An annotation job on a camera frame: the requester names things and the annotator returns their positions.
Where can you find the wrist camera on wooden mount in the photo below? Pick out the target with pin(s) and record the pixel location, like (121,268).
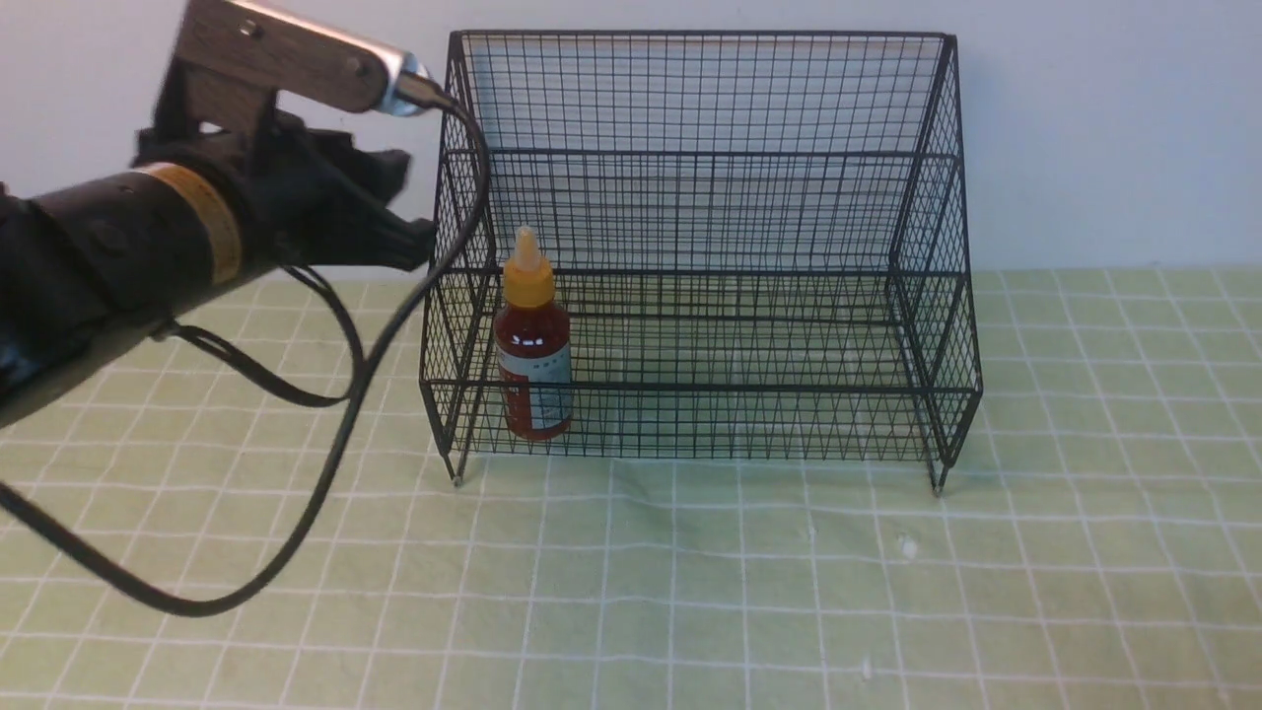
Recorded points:
(233,58)

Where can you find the black wire mesh rack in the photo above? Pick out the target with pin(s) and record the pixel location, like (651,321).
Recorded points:
(761,240)

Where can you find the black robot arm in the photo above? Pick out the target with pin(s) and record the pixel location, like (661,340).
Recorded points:
(88,272)

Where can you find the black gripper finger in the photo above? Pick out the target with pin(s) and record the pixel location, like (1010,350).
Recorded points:
(383,174)

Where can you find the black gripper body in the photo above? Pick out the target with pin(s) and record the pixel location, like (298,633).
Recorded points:
(288,183)

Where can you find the red sauce bottle yellow cap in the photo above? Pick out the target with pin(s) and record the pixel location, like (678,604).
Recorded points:
(532,335)

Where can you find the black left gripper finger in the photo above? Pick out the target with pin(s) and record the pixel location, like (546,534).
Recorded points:
(377,238)

